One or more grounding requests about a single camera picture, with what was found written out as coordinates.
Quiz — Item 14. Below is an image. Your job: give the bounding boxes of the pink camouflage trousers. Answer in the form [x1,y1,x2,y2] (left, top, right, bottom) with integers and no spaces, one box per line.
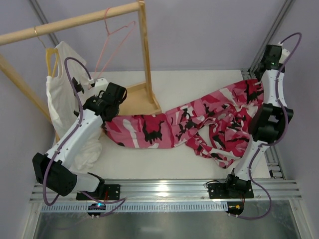
[102,79,264,168]

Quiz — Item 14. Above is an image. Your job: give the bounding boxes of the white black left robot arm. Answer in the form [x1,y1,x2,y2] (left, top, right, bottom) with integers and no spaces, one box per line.
[32,83,127,199]

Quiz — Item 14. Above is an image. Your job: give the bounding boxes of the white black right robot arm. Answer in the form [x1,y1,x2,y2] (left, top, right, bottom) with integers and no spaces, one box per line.
[223,43,294,198]

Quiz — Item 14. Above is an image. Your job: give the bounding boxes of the yellow wooden hanger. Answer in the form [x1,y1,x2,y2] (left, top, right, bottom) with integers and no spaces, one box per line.
[34,26,59,77]

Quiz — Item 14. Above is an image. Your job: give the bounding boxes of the wooden clothes rack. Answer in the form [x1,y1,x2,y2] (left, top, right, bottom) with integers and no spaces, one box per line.
[0,0,162,142]

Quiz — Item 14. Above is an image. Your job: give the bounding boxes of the white printed t-shirt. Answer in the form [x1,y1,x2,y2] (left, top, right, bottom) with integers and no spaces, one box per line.
[46,41,102,170]

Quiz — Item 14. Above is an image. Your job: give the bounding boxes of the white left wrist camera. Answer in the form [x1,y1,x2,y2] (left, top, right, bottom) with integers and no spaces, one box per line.
[88,78,109,90]

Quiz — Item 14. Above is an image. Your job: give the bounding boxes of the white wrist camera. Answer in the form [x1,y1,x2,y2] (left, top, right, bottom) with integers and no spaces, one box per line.
[278,42,290,64]
[88,78,109,90]

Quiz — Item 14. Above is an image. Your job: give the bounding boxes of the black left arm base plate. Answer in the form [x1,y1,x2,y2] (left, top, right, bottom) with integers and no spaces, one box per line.
[76,184,121,201]

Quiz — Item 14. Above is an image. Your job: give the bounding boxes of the pink wire hanger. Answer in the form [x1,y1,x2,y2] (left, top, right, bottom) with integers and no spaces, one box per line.
[93,7,137,79]

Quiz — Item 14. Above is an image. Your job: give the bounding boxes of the slotted grey cable duct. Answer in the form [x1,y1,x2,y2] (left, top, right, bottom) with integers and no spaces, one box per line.
[41,201,228,213]

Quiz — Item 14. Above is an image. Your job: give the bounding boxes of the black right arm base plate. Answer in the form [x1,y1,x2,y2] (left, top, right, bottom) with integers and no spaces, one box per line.
[205,180,254,199]

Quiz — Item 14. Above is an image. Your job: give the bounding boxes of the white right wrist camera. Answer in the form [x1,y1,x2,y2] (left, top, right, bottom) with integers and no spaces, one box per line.
[278,42,290,64]

